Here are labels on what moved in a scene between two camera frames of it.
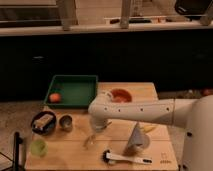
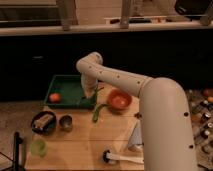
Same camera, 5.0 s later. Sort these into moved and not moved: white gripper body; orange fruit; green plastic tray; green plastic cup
Moved: white gripper body
Not moved: green plastic cup; orange fruit; green plastic tray
